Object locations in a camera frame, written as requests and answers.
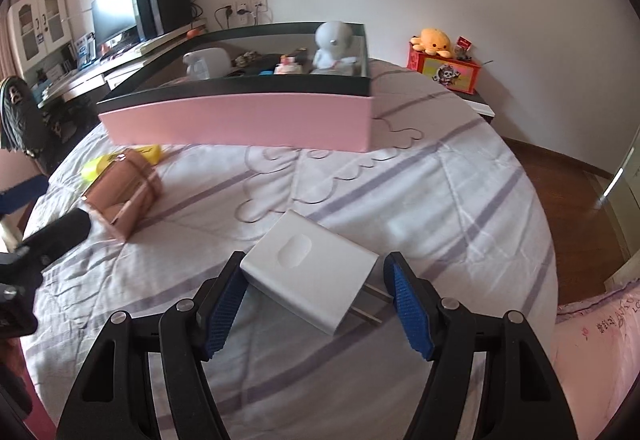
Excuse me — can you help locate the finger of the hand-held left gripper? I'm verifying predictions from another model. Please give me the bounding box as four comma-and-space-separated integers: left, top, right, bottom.
0, 175, 51, 215
10, 209, 93, 265

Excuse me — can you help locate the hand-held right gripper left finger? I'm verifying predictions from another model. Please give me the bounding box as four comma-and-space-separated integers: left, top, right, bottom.
55, 250, 248, 440

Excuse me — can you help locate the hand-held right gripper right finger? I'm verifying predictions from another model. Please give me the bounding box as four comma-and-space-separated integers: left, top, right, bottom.
382, 251, 581, 440

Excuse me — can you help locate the yellow highlighter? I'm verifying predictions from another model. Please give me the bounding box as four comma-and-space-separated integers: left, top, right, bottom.
80, 145, 162, 185

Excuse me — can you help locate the small brown case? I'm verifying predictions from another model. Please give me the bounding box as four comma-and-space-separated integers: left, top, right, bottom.
81, 149, 163, 241

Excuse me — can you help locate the white charger adapter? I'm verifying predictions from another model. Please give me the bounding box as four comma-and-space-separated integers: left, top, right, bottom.
240, 210, 393, 336

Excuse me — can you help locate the pink shallow box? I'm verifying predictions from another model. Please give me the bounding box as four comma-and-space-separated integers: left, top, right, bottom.
96, 21, 375, 153

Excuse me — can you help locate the grey white figurine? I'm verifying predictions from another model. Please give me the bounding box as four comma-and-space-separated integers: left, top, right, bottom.
310, 21, 362, 73

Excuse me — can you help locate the black office chair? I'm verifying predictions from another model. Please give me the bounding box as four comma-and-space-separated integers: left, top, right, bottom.
0, 76, 66, 171

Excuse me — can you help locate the white desk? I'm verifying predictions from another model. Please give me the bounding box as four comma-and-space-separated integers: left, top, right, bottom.
37, 20, 208, 111

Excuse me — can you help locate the striped white bed sheet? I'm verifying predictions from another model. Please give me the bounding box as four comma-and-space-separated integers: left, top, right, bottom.
20, 54, 558, 440

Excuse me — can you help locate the blue white carton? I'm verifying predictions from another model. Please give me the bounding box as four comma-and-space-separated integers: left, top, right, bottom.
74, 34, 97, 68

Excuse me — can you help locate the white glass-door cabinet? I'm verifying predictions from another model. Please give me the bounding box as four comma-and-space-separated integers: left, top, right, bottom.
7, 0, 71, 70

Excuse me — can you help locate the pink printed quilt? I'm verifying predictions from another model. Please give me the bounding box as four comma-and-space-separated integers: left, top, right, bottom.
552, 280, 640, 440

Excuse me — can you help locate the computer monitor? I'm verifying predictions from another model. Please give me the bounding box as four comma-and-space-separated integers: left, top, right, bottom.
90, 0, 138, 48

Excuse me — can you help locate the black-topped side table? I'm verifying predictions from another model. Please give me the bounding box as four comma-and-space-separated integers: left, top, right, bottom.
465, 87, 498, 121

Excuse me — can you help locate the black computer tower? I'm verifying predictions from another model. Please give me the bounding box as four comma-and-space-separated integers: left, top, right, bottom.
130, 0, 193, 43

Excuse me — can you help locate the red printed box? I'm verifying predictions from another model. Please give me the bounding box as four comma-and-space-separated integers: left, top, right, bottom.
407, 42, 482, 94

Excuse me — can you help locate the small pink toy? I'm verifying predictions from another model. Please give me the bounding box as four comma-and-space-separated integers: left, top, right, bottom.
274, 54, 306, 74

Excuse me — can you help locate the yellow octopus plush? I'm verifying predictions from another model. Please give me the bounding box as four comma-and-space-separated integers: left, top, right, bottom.
411, 28, 456, 58

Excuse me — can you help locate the white wall socket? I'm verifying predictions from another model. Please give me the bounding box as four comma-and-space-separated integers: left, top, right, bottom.
232, 0, 271, 18

